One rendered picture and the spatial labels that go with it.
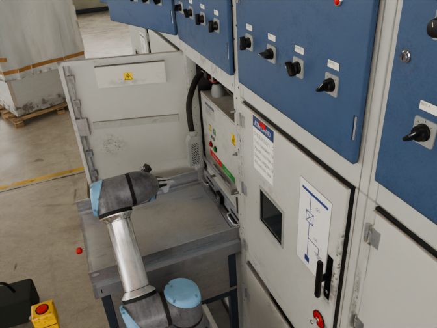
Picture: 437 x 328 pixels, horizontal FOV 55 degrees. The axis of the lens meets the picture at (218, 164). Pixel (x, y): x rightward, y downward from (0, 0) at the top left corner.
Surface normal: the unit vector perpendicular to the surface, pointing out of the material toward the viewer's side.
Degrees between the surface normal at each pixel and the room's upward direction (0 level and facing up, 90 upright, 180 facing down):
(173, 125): 90
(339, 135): 90
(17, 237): 0
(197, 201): 0
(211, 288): 90
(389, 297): 90
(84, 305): 0
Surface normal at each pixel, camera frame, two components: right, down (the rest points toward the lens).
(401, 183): -0.92, 0.24
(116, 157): 0.11, 0.50
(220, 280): 0.37, 0.46
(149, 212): -0.06, -0.86
